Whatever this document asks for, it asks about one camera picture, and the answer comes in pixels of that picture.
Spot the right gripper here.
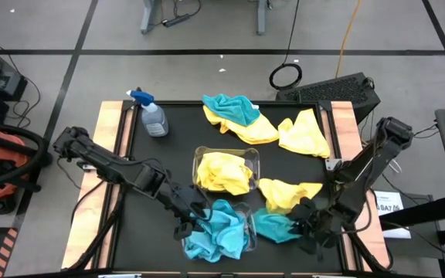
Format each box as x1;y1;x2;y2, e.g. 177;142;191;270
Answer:
290;196;340;256

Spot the orange shop vacuum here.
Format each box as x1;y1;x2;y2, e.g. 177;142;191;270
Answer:
0;120;53;215

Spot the yellow microfiber towel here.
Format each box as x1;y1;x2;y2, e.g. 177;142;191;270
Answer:
202;104;280;146
195;151;255;197
257;177;324;215
277;108;331;159

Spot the clear plastic basket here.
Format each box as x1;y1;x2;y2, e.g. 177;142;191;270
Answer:
192;145;261;194
182;200;259;263

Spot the black power strip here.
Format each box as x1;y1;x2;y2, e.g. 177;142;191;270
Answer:
162;13;191;28

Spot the clear spray bottle blue trigger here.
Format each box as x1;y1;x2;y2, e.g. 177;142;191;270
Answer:
125;89;170;138

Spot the light blue microfiber towel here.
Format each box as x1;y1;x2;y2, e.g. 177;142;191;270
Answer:
185;198;251;263

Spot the wooden table side board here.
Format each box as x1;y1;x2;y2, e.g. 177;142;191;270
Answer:
60;100;134;270
330;100;392;271

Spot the white printed paper sheet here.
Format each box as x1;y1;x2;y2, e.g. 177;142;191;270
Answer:
372;189;413;239

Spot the orange cable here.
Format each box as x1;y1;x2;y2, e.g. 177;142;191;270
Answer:
334;0;363;80

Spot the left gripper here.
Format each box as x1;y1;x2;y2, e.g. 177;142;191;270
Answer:
169;186;213;242

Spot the black cable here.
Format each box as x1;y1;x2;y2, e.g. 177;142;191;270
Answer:
268;0;304;92

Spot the black computer case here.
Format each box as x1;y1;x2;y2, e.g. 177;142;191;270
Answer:
275;72;382;124

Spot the teal microfiber towel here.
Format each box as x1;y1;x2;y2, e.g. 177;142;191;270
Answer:
202;93;262;127
252;207;303;244
185;231;223;263

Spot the black vacuum hose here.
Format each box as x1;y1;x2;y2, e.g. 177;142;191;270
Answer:
0;123;49;191

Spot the grey desk leg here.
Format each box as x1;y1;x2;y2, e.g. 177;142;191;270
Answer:
256;0;268;36
140;0;160;35

